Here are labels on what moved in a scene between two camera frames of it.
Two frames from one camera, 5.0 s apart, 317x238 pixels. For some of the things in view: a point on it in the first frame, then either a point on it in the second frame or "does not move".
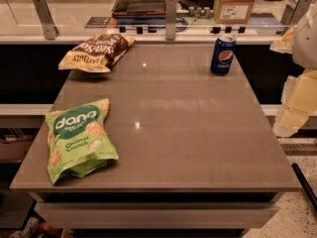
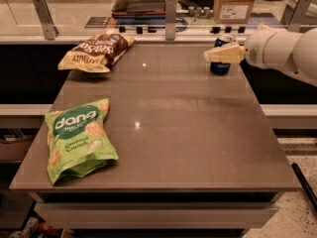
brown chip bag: [97, 54] does not move
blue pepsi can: [223, 56] does not move
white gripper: [306, 44] -> [255, 51]
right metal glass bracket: [296, 8] does not move
